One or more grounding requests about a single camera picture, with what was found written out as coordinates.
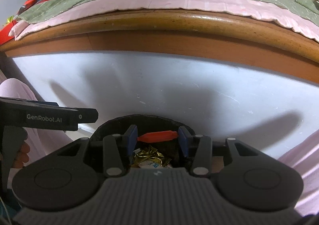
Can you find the black trash bin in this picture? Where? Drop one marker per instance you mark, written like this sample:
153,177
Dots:
149,121

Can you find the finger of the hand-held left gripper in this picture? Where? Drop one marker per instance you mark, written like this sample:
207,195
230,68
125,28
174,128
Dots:
87,116

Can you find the silver blue plastic bag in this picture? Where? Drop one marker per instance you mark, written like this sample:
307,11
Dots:
149,164

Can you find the person's left hand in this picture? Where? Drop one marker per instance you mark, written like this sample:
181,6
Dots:
21,157

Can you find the wooden ledge trim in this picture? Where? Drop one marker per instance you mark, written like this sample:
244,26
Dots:
174,30

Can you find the red thin object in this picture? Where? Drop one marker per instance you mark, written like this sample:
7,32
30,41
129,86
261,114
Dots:
31,2

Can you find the red box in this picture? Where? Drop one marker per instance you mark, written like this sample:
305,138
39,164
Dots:
6,33

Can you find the red sausage stick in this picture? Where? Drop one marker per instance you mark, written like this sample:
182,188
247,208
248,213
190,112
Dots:
157,137

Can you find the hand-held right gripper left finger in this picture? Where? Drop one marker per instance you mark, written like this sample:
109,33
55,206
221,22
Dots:
132,140

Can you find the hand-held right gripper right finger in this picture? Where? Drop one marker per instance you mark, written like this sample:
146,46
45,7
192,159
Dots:
183,140

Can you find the pink blanket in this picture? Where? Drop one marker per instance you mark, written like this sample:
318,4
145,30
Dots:
174,2

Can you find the person's right leg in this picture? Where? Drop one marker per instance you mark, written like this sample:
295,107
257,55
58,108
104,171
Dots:
306,165

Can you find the gold foil wrapper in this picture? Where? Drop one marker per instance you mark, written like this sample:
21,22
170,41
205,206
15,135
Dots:
147,155

